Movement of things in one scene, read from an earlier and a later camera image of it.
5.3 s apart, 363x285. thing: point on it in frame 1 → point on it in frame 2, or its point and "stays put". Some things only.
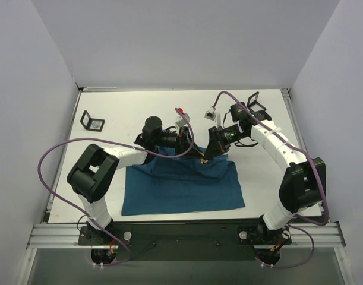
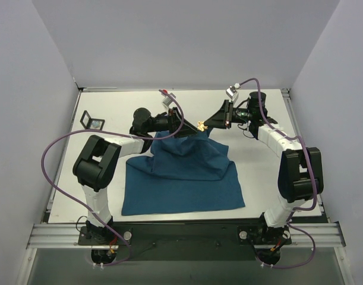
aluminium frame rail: [57, 236] stays put
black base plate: [188, 241] stays put
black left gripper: [184, 142] → [173, 120]
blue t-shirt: [163, 184] stays put
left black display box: [90, 123] stays put
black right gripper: [214, 139] → [227, 114]
